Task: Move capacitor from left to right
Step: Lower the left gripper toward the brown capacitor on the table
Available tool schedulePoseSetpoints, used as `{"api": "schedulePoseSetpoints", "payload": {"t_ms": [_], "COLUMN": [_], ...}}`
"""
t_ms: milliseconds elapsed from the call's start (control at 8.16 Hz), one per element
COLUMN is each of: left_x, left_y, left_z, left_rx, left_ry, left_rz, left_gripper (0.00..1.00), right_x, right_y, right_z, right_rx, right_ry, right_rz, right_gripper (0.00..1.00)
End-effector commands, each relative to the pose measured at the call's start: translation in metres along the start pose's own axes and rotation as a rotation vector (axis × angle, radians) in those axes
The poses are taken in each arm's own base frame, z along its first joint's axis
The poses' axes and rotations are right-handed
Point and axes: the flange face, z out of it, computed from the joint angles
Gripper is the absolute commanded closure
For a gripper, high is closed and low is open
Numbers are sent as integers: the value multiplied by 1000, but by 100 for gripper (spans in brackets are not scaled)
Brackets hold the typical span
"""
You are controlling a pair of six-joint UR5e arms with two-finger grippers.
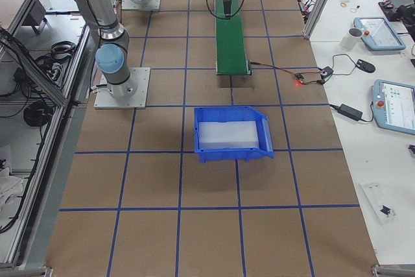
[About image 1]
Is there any white paper cup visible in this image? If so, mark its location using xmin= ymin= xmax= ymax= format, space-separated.
xmin=340 ymin=27 xmax=362 ymax=51

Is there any blue plastic bin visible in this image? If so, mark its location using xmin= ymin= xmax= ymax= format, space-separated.
xmin=193 ymin=106 xmax=274 ymax=163

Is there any near teach pendant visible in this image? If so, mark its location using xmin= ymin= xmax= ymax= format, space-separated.
xmin=372 ymin=79 xmax=414 ymax=135

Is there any black braided camera cable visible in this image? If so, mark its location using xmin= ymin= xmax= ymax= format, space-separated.
xmin=204 ymin=0 xmax=248 ymax=20

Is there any teach pendant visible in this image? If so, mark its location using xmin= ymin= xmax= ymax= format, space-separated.
xmin=372 ymin=79 xmax=414 ymax=135
xmin=353 ymin=17 xmax=406 ymax=51

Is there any small black controller box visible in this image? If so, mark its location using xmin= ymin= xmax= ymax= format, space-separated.
xmin=319 ymin=66 xmax=334 ymax=80

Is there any green conveyor belt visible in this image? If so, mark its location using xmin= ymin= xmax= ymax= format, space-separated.
xmin=215 ymin=0 xmax=252 ymax=76

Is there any black power adapter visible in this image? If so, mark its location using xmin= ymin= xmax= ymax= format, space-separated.
xmin=329 ymin=104 xmax=374 ymax=123

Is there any aluminium frame post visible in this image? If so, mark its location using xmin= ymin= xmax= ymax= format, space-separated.
xmin=303 ymin=0 xmax=344 ymax=40

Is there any black computer mouse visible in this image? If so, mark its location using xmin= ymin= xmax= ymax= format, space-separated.
xmin=356 ymin=59 xmax=375 ymax=73

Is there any clear plastic bag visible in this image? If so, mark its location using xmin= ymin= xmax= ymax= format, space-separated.
xmin=359 ymin=182 xmax=396 ymax=226

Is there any far teach pendant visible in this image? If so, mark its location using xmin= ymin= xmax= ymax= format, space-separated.
xmin=353 ymin=17 xmax=406 ymax=51

